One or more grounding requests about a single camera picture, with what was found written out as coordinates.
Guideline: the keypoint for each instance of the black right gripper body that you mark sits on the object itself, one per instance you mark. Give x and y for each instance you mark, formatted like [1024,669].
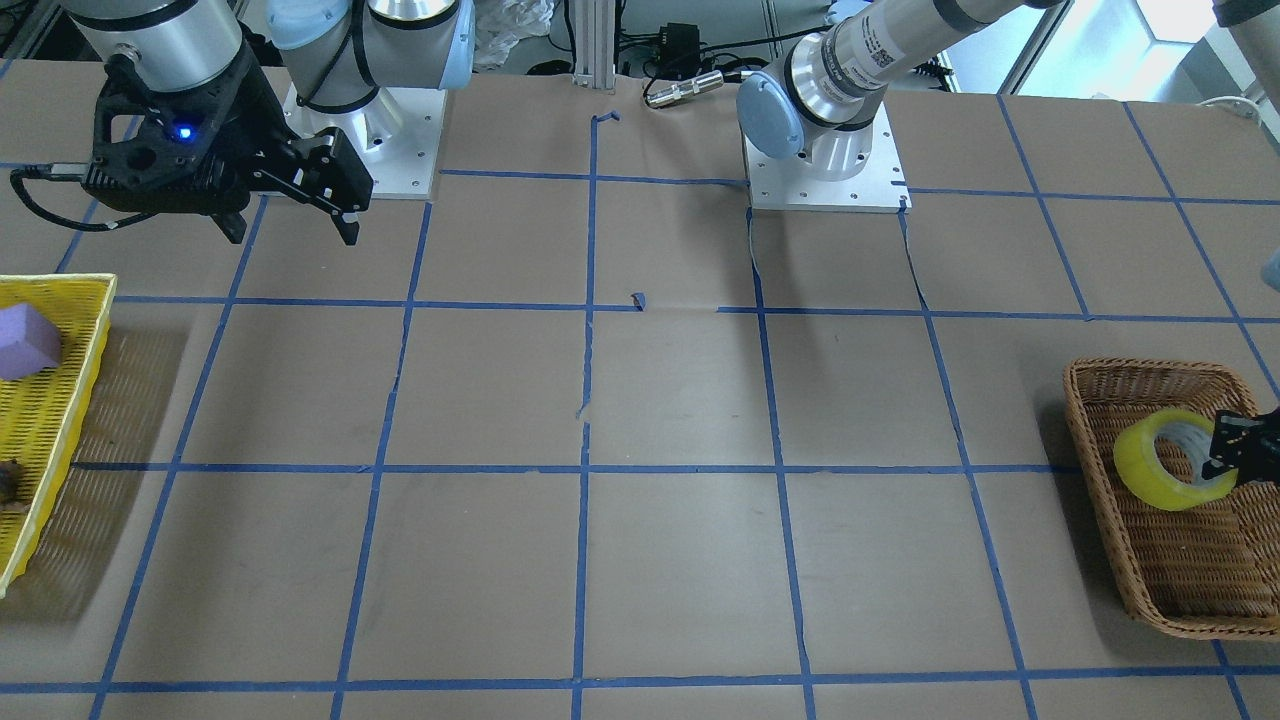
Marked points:
[256,122]

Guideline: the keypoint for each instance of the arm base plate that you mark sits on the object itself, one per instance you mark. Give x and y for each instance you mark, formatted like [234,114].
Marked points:
[862,173]
[397,135]

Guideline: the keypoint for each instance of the black power adapter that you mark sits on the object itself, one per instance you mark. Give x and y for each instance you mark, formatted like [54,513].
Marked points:
[677,53]

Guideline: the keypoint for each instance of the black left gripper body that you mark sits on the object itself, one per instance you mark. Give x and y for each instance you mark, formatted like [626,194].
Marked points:
[1240,441]

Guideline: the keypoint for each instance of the brown wicker basket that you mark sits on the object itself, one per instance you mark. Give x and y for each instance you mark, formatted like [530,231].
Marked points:
[1204,573]

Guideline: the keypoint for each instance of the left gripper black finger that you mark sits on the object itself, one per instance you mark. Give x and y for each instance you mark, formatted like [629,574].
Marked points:
[1231,447]

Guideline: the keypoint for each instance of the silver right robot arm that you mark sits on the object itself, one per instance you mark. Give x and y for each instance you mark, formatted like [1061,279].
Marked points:
[337,54]

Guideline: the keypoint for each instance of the crumpled white plastic bag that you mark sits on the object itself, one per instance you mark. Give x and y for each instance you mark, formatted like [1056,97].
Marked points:
[501,25]

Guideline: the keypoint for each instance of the brown object in yellow basket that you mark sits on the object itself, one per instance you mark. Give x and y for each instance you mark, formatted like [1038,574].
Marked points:
[11,476]

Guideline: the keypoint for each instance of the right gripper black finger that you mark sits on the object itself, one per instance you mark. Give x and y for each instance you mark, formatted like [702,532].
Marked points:
[346,222]
[231,224]

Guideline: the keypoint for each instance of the yellow tape roll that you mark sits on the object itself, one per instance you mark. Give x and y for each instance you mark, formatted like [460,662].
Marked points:
[1161,460]

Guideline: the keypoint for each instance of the purple foam block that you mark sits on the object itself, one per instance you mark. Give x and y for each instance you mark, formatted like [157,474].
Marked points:
[30,343]

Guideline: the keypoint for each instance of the aluminium profile post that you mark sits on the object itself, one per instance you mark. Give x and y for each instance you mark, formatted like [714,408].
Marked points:
[594,44]

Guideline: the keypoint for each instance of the silver cylindrical connector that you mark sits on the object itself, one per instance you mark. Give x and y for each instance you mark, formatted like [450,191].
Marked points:
[684,90]

